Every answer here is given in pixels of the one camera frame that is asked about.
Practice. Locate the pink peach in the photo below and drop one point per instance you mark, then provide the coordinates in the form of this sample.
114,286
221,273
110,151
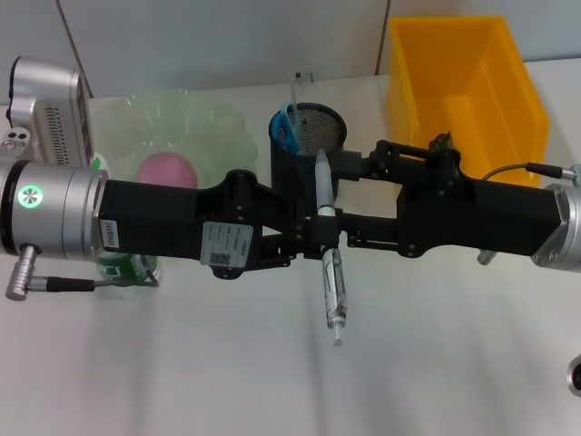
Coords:
167,170

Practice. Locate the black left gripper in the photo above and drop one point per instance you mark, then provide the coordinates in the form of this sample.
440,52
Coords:
159,218

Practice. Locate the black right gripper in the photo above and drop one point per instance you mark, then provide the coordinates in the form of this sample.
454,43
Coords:
476,218

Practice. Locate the yellow plastic bin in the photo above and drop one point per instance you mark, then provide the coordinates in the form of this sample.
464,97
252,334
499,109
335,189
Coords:
476,82

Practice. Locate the clear water bottle green label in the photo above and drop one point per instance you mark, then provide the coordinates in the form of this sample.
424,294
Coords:
120,269

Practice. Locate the silver black wrist camera box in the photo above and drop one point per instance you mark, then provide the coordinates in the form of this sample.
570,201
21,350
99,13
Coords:
575,376
45,118

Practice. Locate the grey silver ballpoint pen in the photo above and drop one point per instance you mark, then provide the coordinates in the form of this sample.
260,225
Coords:
324,181

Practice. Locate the clear plastic ruler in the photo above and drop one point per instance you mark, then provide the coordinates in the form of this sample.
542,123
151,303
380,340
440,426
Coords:
300,86

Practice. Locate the black mesh pen cup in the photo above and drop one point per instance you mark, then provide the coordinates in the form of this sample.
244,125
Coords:
283,177

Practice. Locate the blue scissors with sheath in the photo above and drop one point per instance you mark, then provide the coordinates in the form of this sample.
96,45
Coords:
283,131

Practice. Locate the pale green glass fruit plate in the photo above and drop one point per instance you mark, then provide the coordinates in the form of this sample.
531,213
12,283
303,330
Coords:
190,122

